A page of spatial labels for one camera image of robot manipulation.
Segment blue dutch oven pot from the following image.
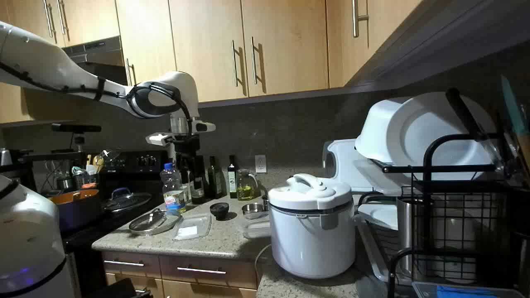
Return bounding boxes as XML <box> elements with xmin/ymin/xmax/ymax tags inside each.
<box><xmin>51</xmin><ymin>189</ymin><xmax>103</xmax><ymax>232</ymax></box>

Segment glass oil jar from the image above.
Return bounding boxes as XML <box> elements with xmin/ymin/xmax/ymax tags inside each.
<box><xmin>237</xmin><ymin>171</ymin><xmax>258</xmax><ymax>201</ymax></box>

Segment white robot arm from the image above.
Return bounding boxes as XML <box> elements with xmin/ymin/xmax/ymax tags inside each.
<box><xmin>0</xmin><ymin>22</ymin><xmax>215</xmax><ymax>298</ymax></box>

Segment dark glass bottle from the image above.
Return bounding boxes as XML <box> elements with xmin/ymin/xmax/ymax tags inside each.
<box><xmin>207</xmin><ymin>156</ymin><xmax>225</xmax><ymax>199</ymax></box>

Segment white wall outlet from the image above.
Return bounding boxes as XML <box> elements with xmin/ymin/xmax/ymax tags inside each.
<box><xmin>255</xmin><ymin>156</ymin><xmax>267</xmax><ymax>174</ymax></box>

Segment wooden base cabinet drawers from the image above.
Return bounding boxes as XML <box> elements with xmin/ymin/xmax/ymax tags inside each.
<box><xmin>103</xmin><ymin>252</ymin><xmax>258</xmax><ymax>298</ymax></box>

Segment black stove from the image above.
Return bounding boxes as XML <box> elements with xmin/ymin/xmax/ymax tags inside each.
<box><xmin>22</xmin><ymin>149</ymin><xmax>171</xmax><ymax>298</ymax></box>

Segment white cutting board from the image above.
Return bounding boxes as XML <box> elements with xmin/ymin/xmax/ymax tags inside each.
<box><xmin>323</xmin><ymin>139</ymin><xmax>407</xmax><ymax>196</ymax></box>

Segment clear rectangular container lid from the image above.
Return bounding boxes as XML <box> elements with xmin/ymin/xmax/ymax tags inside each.
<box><xmin>176</xmin><ymin>216</ymin><xmax>212</xmax><ymax>240</ymax></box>

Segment black dish rack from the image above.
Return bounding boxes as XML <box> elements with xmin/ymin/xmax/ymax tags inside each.
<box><xmin>354</xmin><ymin>88</ymin><xmax>530</xmax><ymax>298</ymax></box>

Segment wooden upper cabinets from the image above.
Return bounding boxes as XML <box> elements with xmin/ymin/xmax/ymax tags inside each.
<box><xmin>0</xmin><ymin>0</ymin><xmax>424</xmax><ymax>125</ymax></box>

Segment clear water bottle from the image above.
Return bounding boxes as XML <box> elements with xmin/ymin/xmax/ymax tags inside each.
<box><xmin>161</xmin><ymin>163</ymin><xmax>184</xmax><ymax>216</ymax></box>

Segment small black bowl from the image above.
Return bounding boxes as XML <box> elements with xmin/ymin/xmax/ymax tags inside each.
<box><xmin>210</xmin><ymin>202</ymin><xmax>229</xmax><ymax>221</ymax></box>

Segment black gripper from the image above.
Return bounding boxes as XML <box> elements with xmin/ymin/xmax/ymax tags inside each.
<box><xmin>174</xmin><ymin>136</ymin><xmax>200</xmax><ymax>166</ymax></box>

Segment white rice cooker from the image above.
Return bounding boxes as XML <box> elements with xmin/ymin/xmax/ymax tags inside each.
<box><xmin>268</xmin><ymin>174</ymin><xmax>356</xmax><ymax>280</ymax></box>

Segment dark olive oil bottle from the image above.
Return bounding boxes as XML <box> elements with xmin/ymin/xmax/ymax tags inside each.
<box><xmin>227</xmin><ymin>156</ymin><xmax>238</xmax><ymax>199</ymax></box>

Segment glass pot lid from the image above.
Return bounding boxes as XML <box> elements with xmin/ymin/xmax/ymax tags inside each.
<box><xmin>129</xmin><ymin>209</ymin><xmax>181</xmax><ymax>235</ymax></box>

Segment large white plate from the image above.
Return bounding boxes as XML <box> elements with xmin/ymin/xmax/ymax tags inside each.
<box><xmin>388</xmin><ymin>91</ymin><xmax>494</xmax><ymax>166</ymax></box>

